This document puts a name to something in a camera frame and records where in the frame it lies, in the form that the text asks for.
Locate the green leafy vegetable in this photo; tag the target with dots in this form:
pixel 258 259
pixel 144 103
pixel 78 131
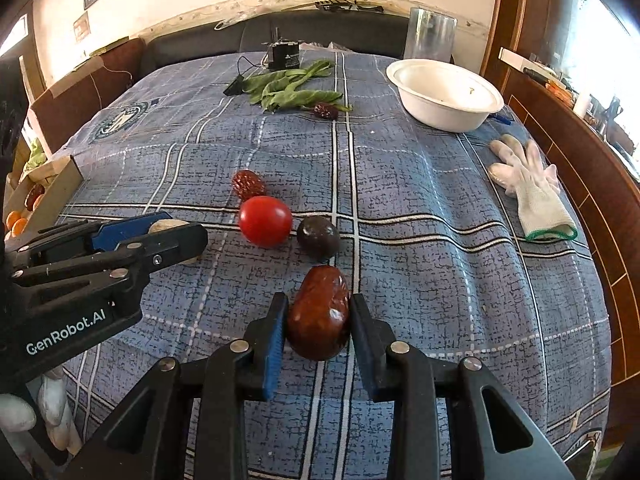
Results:
pixel 285 89

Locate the large wrinkled red date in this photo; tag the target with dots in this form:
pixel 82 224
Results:
pixel 33 195

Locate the black leather sofa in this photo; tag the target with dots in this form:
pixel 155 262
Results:
pixel 358 31

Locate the cardboard box tray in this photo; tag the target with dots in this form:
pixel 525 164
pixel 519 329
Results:
pixel 61 178

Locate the black device with antenna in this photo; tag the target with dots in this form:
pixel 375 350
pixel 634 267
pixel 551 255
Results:
pixel 282 54

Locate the white work glove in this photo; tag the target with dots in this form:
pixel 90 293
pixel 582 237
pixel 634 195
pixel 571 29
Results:
pixel 522 174

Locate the small red date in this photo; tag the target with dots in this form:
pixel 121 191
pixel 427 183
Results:
pixel 246 185

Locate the wooden sideboard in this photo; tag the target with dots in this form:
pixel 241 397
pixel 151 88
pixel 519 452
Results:
pixel 605 195

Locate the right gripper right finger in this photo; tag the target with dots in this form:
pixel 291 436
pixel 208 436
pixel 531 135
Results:
pixel 490 435

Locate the small orange mandarin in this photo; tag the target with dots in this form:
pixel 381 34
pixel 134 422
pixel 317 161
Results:
pixel 12 218

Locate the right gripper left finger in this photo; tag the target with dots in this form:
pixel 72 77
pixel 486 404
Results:
pixel 146 435

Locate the far dark red date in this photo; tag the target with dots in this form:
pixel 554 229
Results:
pixel 326 111

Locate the blue plaid tablecloth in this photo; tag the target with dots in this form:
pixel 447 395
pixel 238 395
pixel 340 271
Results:
pixel 432 244

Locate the clear glass jar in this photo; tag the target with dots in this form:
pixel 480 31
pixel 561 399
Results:
pixel 430 35

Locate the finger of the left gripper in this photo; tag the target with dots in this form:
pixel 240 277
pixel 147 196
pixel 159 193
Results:
pixel 76 239
pixel 76 282

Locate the beige yam chunk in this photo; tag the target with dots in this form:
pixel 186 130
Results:
pixel 175 241

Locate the white gloved left hand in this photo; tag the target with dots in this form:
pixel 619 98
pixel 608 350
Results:
pixel 17 415

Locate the white bowl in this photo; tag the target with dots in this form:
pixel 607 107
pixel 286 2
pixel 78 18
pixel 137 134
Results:
pixel 444 96

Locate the red tomato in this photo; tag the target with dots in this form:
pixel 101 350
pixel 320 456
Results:
pixel 265 221

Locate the glossy dark red fruit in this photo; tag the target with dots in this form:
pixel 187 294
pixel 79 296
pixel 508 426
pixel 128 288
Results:
pixel 317 324

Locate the small black adapter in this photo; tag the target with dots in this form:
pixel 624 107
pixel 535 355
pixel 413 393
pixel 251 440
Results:
pixel 235 88

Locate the brown armchair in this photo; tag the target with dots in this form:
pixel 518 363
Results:
pixel 74 99

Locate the blue pen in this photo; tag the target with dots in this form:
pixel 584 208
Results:
pixel 503 119

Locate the dark plum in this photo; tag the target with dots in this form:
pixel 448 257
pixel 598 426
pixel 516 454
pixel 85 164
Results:
pixel 318 237

